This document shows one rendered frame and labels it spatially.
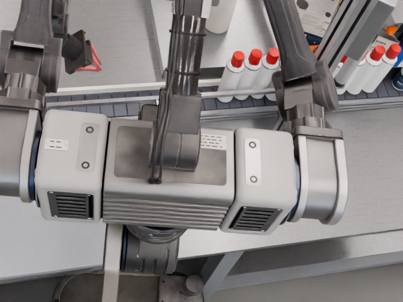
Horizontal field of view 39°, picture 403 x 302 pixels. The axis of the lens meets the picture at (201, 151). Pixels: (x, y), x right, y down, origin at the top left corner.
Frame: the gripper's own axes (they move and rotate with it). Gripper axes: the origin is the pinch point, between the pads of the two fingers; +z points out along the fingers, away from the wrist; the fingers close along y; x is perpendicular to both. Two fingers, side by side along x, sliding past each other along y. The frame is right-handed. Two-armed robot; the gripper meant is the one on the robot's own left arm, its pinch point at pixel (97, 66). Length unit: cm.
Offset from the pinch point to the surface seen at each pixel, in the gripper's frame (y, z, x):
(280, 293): -44, 128, 12
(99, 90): 2.9, 12.8, 9.3
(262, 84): -1.7, 38.6, -30.2
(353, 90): -2, 63, -51
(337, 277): -41, 145, -9
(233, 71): -1.9, 25.6, -26.9
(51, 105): -4.6, 0.2, 16.3
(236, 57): -0.3, 22.3, -29.8
